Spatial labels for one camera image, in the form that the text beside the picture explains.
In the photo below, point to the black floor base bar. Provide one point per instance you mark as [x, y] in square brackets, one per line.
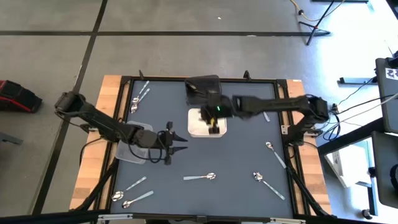
[354, 80]

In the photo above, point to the black table leg brace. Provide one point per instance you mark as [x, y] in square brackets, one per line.
[99, 186]
[304, 193]

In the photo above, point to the red and black bag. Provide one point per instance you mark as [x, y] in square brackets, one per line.
[18, 96]

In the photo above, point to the gray table mat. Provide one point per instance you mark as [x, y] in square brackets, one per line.
[217, 155]

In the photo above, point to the white plastic bin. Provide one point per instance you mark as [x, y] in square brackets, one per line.
[196, 127]

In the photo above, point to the black caster wheel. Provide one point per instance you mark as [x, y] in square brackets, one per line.
[367, 214]

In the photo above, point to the black camera rig beam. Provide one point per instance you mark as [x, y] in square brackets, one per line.
[46, 217]

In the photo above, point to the black and white marker tag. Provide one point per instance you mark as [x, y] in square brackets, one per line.
[392, 73]

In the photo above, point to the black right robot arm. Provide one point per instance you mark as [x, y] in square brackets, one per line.
[273, 105]

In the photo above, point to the black tripod stand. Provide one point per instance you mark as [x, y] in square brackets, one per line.
[314, 29]

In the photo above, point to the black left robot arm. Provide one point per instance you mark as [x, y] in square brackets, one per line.
[99, 119]

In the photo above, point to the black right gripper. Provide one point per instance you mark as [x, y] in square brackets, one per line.
[222, 107]

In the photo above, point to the black desk with marker tag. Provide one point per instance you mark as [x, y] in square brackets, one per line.
[390, 99]

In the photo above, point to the clear plastic bin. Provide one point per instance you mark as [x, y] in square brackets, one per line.
[124, 155]

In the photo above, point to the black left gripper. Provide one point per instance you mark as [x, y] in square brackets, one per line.
[155, 138]

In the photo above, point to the gray flat floor piece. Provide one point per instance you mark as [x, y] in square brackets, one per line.
[9, 138]

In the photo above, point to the black spoon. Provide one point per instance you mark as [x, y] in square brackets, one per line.
[192, 87]

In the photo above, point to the black plastic bin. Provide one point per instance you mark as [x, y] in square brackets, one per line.
[196, 96]

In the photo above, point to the white box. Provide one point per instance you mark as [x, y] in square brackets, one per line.
[348, 165]

